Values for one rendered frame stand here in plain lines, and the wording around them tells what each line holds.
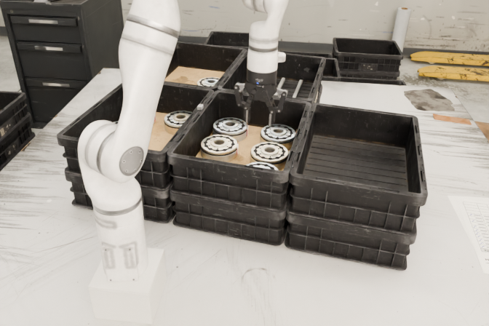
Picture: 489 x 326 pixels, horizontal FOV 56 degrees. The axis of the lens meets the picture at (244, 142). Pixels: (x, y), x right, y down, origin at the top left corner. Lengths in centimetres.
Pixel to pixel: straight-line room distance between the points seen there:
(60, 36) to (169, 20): 200
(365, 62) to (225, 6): 201
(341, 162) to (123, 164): 68
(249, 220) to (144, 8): 60
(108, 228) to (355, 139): 79
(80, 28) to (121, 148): 192
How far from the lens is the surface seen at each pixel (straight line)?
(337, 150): 135
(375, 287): 114
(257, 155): 124
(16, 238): 133
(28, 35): 286
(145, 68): 79
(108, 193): 88
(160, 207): 122
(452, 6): 473
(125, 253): 95
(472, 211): 146
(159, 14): 79
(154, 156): 112
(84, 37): 270
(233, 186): 110
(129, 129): 79
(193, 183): 114
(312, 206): 109
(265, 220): 115
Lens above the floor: 152
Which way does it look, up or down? 31 degrees down
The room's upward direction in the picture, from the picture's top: 1 degrees clockwise
